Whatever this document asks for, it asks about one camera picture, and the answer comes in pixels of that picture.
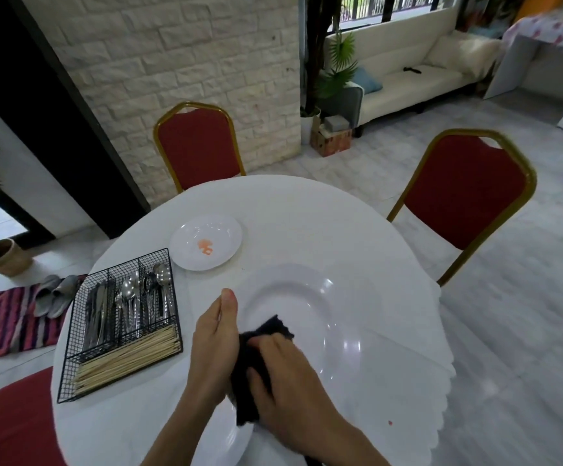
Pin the black cleaning cloth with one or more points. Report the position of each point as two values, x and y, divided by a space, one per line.
245 383

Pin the pink striped rug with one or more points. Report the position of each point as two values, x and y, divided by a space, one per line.
0 325

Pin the person's left hand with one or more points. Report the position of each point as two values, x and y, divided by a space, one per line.
213 354

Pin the red gold banquet chair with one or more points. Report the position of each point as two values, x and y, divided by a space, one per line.
14 422
199 150
461 189

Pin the small grey box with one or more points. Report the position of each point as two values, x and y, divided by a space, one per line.
336 124

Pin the white side table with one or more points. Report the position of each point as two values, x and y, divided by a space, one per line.
509 67

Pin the dark framed window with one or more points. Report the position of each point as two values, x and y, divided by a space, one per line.
398 4

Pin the cream sofa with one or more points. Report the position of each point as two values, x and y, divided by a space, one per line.
398 87

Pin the person's right hand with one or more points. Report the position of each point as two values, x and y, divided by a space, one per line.
301 407

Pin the colourful fabric heap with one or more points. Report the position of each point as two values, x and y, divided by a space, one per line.
485 14

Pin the grey slipper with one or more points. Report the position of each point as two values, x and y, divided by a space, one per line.
46 296
64 297

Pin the potted palm in white pot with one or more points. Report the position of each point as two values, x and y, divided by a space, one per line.
342 53

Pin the white round tablecloth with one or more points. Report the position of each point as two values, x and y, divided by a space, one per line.
359 247

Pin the black remote control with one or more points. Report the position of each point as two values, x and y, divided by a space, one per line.
411 70

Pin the orange brown crate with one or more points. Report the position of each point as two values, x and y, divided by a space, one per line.
335 143

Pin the bundle of wooden chopsticks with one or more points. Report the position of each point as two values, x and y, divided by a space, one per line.
126 356

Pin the black framed glass door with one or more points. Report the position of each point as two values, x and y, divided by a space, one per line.
0 223

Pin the white plate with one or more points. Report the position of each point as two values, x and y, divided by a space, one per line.
189 252
223 446
286 296

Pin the blue cushion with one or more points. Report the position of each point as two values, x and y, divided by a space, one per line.
368 81

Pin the tall palm in woven pot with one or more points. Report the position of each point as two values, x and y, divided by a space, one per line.
5 259

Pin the floral tablecloth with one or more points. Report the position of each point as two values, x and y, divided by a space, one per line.
558 29

